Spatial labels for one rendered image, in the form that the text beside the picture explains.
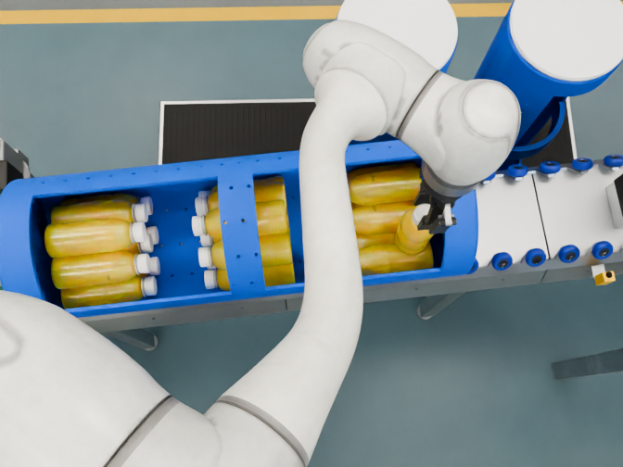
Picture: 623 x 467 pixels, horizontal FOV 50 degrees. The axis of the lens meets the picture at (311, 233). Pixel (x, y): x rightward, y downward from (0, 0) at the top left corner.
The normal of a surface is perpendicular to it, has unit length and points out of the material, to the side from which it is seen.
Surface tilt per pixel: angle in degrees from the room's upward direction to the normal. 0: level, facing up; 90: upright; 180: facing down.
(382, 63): 13
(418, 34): 0
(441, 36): 0
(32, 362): 24
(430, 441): 0
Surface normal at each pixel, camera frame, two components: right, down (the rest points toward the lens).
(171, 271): -0.03, -0.55
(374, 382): 0.01, -0.25
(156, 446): 0.38, -0.54
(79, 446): 0.21, -0.15
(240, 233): 0.06, 0.09
